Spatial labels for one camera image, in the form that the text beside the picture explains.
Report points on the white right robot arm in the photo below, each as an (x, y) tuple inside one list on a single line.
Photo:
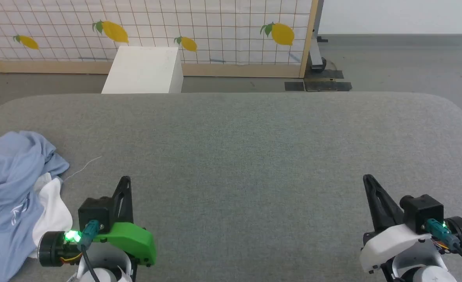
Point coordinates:
[(423, 270)]

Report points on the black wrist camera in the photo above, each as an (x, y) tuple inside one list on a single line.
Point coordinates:
[(421, 211), (94, 213)]

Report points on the white box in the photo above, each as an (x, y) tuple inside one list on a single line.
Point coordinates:
[(141, 70)]

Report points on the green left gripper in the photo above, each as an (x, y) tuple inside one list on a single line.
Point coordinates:
[(133, 241)]

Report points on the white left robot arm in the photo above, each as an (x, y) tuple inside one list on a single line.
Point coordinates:
[(109, 256)]

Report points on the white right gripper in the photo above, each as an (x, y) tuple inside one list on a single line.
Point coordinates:
[(391, 243)]

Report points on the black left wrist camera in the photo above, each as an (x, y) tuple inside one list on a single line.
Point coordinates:
[(94, 213)]

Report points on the thin white thread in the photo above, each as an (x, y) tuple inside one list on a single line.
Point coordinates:
[(84, 167)]

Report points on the grey metal stand leg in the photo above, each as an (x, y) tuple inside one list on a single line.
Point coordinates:
[(316, 51)]

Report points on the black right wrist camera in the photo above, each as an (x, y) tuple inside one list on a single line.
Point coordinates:
[(421, 211)]

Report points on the long black floor tape patch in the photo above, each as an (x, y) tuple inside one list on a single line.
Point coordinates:
[(329, 86)]

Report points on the white garment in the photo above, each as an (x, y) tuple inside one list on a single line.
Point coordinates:
[(53, 211)]

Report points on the small black floor tape patch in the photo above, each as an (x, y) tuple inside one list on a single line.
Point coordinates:
[(294, 86)]

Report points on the light blue garment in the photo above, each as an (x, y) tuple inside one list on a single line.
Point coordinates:
[(8, 176)]

